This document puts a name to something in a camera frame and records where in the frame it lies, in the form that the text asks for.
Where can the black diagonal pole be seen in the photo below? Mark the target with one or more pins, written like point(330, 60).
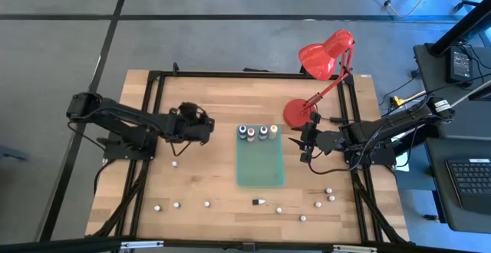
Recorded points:
point(460, 27)

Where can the purple food coloring bottle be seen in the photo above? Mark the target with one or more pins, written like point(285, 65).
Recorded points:
point(263, 131)

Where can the black rail clamp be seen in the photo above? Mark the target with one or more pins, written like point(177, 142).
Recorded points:
point(175, 68)

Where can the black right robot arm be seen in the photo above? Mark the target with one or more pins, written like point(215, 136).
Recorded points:
point(368, 130)

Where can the black power adapter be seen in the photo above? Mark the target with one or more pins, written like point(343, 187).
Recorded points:
point(458, 65)

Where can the yellow plug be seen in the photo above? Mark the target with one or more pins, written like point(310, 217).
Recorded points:
point(397, 100)

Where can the pink food coloring bottle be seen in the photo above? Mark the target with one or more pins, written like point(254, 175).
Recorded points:
point(251, 133)

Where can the black side table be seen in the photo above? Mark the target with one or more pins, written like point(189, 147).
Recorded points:
point(429, 76)

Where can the black laptop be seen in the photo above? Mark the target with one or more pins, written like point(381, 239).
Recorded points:
point(472, 184)

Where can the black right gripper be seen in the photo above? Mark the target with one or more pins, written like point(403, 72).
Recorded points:
point(328, 141)

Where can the white paper sheet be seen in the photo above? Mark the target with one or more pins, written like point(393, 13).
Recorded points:
point(403, 165)

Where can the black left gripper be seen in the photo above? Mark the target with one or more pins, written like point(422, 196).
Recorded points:
point(192, 126)

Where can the yellow food coloring bottle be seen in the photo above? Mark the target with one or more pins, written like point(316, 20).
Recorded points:
point(273, 130)

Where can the red desk lamp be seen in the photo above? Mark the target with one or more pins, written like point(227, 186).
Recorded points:
point(322, 57)

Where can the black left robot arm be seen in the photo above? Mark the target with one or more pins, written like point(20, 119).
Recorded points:
point(134, 138)

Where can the small black dropper bottle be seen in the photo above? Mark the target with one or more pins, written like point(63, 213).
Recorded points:
point(257, 201)

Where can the blue food coloring bottle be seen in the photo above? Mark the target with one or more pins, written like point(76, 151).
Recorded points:
point(242, 131)

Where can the grey-blue floor object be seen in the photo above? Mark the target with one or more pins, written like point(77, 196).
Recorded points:
point(13, 154)

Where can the silver frame bracket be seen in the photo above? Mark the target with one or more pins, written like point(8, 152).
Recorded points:
point(354, 248)
point(142, 244)

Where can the teal translucent plastic bin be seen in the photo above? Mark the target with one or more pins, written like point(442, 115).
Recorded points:
point(261, 165)

